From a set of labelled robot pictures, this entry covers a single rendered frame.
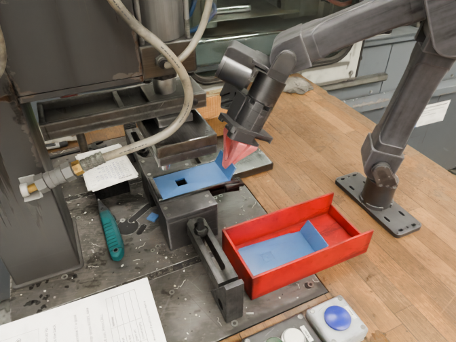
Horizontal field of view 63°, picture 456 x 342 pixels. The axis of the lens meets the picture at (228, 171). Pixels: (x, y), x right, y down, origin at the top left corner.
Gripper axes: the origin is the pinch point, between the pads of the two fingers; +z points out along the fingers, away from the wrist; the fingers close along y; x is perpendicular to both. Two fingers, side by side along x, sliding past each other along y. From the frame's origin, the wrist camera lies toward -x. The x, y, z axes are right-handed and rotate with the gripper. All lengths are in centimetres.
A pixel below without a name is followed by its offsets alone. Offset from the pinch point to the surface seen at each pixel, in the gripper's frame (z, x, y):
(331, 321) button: 5.8, 34.5, -4.3
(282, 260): 7.5, 19.6, -6.6
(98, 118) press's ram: -3.7, 2.1, 28.1
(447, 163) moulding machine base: -9, -49, -189
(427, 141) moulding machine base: -16, -51, -157
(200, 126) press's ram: -8.1, 5.5, 13.1
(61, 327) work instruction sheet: 27.3, 15.1, 26.4
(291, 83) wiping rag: -15, -43, -43
